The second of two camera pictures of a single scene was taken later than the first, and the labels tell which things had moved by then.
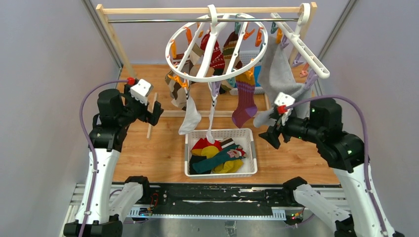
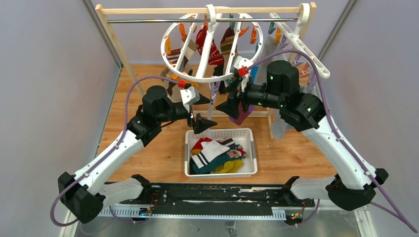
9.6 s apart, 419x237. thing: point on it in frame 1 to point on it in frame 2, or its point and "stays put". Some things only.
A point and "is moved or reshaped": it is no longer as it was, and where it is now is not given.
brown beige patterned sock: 178,84 is moved or reshaped
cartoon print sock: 236,153 stays put
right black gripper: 271,134 to 230,107
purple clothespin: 215,87 stays put
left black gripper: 147,116 to 200,124
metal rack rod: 202,20 stays put
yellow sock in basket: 229,167 stays put
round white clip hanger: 214,27 is moved or reshaped
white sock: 193,117 is moved or reshaped
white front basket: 242,137 stays put
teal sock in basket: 202,166 stays put
